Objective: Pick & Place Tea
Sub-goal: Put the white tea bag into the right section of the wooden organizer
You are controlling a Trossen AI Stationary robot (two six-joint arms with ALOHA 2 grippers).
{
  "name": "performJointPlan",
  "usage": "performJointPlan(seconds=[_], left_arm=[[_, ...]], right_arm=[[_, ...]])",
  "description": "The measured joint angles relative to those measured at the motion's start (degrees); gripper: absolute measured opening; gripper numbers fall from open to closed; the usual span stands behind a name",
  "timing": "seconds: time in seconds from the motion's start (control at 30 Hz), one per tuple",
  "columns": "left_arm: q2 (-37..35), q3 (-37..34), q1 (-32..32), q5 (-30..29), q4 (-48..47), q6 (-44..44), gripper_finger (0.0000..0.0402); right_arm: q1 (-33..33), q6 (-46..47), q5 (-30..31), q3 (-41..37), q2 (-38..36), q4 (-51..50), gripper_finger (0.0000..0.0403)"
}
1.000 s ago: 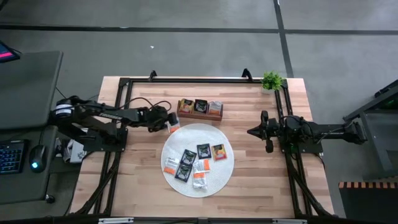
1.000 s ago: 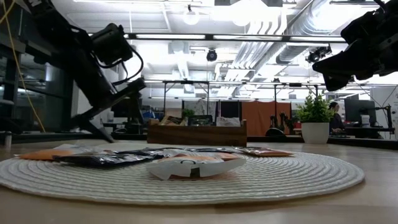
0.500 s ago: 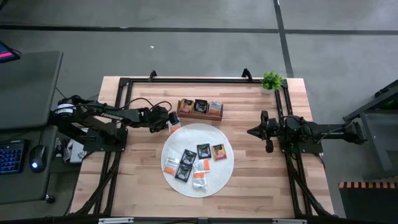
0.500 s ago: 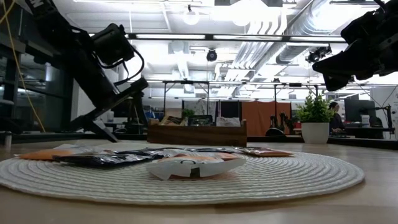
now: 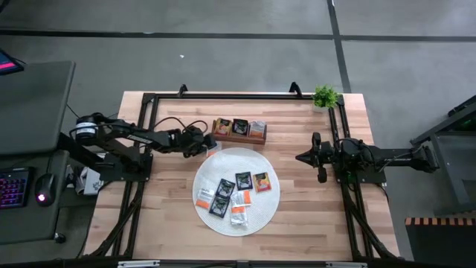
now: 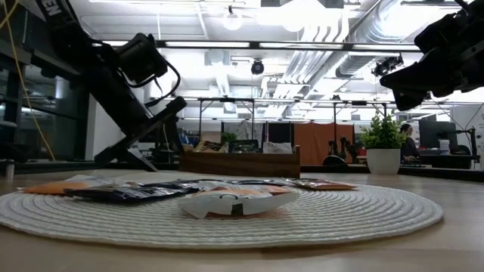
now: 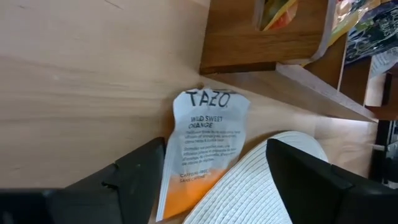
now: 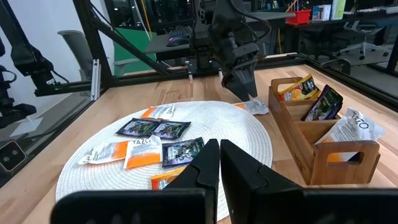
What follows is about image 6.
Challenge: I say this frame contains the green plant in white pot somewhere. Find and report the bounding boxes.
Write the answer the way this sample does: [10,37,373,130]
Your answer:
[358,111,408,176]

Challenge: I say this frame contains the person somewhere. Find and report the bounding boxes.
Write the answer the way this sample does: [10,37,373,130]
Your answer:
[399,123,420,163]

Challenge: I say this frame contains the black office desk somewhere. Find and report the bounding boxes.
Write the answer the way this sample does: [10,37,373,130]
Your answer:
[417,153,482,170]

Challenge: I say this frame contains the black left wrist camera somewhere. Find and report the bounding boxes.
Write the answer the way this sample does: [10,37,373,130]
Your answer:
[116,32,169,86]

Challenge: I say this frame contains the small black robot arms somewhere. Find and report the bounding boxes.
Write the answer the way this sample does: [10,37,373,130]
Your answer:
[322,135,362,166]

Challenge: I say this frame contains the white orange Tazo tea packet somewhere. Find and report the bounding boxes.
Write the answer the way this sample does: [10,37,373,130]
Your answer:
[20,174,134,196]
[176,187,300,220]
[262,141,294,155]
[196,180,293,196]

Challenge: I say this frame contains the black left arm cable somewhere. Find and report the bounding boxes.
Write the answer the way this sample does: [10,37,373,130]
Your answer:
[120,58,182,109]

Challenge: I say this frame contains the white round woven placemat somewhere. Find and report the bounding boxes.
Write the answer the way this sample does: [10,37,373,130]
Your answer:
[0,172,444,250]

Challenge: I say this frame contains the black blackcurrant tea packet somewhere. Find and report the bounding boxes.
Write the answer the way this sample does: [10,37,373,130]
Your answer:
[138,178,228,190]
[63,184,200,204]
[226,178,290,187]
[228,139,260,154]

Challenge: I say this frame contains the black computer monitor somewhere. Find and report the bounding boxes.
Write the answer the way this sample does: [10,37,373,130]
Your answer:
[418,119,458,150]

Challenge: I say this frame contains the black ceiling device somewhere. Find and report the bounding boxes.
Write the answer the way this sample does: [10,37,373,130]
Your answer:
[371,54,405,78]

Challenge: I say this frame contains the small grey cylinder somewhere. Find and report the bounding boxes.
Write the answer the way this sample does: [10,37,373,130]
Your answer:
[3,158,17,181]

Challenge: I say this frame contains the white globe ceiling lamp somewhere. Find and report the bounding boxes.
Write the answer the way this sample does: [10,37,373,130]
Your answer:
[222,5,244,32]

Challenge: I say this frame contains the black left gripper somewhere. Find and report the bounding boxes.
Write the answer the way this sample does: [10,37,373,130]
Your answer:
[93,96,188,172]

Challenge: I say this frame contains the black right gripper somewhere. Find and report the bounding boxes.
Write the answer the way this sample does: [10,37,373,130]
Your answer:
[380,12,476,112]

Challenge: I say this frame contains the orange partition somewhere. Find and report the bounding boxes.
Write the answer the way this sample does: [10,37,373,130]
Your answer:
[293,122,355,166]

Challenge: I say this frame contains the wooden compartment tray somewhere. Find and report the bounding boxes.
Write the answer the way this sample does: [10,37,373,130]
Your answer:
[178,145,302,179]

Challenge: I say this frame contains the orange mango tea packet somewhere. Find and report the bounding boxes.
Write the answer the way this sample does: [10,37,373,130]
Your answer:
[194,140,228,154]
[284,178,358,191]

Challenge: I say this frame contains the small green potted plant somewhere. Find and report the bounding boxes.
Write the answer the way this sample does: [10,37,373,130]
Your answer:
[221,131,238,147]

